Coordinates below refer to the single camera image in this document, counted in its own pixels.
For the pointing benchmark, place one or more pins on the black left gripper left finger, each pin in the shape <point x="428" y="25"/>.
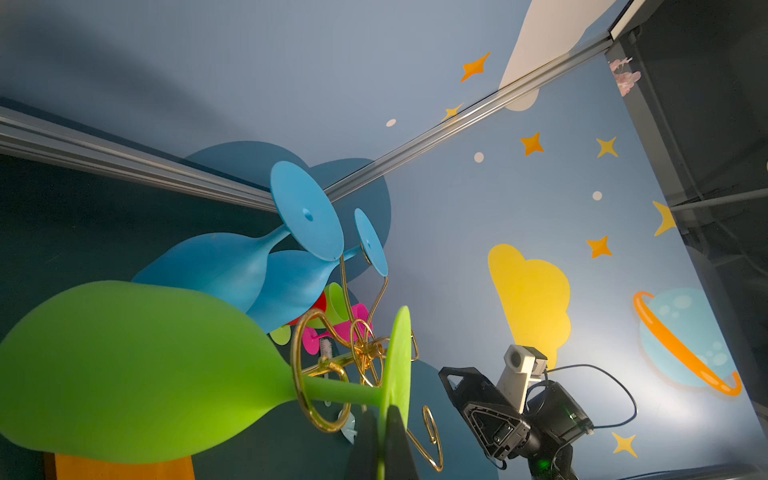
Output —
<point x="363" y="461"/>

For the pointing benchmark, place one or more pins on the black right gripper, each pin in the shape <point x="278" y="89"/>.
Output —
<point x="501" y="431"/>

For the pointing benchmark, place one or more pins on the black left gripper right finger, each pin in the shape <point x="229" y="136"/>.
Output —
<point x="399" y="447"/>

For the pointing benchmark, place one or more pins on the pink wine glass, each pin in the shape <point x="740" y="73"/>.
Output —
<point x="340" y="322"/>

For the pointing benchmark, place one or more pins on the green wine glass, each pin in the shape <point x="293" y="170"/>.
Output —
<point x="332" y="303"/>
<point x="139" y="374"/>

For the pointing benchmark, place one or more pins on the red wine glass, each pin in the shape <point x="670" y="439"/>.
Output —
<point x="309" y="309"/>

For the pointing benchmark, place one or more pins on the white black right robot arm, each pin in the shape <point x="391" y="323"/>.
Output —
<point x="542" y="433"/>

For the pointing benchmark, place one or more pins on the right blue wine glass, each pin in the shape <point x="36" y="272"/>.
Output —
<point x="295" y="279"/>

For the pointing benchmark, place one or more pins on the blue wine glass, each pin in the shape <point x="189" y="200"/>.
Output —
<point x="233" y="267"/>
<point x="295" y="279"/>

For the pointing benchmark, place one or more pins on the left blue wine glass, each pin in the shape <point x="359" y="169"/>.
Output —
<point x="233" y="267"/>

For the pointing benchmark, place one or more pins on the orange wooden rack base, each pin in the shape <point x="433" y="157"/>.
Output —
<point x="68" y="467"/>

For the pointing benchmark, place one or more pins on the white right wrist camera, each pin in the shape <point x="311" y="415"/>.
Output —
<point x="522" y="365"/>

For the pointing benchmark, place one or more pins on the gold wire glass rack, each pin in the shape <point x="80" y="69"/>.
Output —
<point x="374" y="372"/>

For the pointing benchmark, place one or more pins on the aluminium right corner post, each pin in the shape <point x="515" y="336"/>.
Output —
<point x="470" y="116"/>

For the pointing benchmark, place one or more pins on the aluminium back frame rail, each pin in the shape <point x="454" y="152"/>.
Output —
<point x="36" y="139"/>

